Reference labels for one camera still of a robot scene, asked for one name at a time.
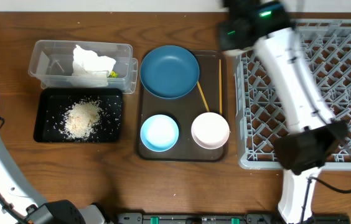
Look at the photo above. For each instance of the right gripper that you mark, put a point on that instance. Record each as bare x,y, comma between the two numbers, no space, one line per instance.
228,35

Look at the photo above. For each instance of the light blue bowl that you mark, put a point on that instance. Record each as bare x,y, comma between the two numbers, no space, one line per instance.
159,133

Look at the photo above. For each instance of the yellow green snack wrapper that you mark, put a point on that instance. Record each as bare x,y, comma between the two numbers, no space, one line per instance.
112,74

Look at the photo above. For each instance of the white napkin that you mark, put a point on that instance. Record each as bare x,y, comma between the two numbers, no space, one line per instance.
89,69

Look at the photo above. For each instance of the rice leftovers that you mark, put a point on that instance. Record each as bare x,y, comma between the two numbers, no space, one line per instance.
82,119

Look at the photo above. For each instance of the white paper cup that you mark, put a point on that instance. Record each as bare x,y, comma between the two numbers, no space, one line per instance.
236,52

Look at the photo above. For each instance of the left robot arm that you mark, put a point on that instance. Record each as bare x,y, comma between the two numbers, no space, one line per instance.
21,203

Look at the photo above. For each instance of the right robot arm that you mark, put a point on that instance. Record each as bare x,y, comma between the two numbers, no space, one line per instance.
314,132

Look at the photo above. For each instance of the grey plastic dishwasher rack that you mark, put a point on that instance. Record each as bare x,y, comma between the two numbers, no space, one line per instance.
260,119

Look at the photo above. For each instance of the dark brown serving tray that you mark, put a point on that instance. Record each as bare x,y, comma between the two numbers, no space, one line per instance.
184,110

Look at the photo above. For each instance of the dark blue plate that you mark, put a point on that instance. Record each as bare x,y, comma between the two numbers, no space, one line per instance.
169,72

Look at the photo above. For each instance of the pink white bowl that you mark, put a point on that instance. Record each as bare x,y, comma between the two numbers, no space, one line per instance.
210,130

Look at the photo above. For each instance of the clear plastic bin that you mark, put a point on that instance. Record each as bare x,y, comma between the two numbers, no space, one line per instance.
51,63

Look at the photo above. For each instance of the black plastic tray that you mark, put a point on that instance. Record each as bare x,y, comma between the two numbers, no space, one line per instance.
49,92

